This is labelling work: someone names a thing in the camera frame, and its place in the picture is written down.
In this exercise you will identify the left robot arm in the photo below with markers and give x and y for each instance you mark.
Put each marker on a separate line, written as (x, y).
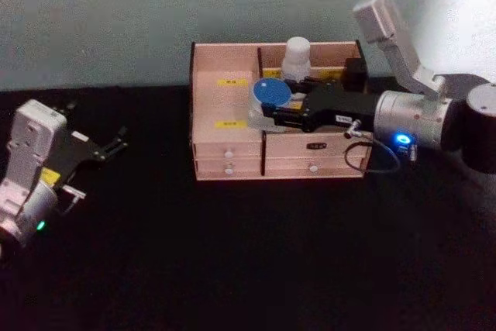
(29, 152)

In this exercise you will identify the wooden desktop organizer box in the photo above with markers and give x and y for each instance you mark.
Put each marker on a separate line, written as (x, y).
(228, 106)

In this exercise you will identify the small black box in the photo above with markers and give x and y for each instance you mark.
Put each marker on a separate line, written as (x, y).
(354, 73)

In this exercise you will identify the round container with blue lid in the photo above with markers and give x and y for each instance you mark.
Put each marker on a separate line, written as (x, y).
(269, 91)

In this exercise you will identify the wide wooden drawer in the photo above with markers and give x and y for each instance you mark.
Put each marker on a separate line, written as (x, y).
(286, 145)
(286, 168)

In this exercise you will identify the white plastic bottle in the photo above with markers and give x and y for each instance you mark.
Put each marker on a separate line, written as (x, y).
(296, 57)

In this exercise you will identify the small wooden drawer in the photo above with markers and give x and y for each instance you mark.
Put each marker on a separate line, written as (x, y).
(211, 150)
(211, 169)

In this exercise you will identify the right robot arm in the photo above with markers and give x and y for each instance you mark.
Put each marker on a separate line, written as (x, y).
(422, 118)

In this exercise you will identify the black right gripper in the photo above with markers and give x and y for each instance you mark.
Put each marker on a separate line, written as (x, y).
(341, 108)

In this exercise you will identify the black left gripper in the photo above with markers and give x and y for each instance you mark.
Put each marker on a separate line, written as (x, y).
(75, 152)

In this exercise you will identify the black table cloth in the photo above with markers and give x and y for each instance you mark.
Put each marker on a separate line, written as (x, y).
(232, 253)

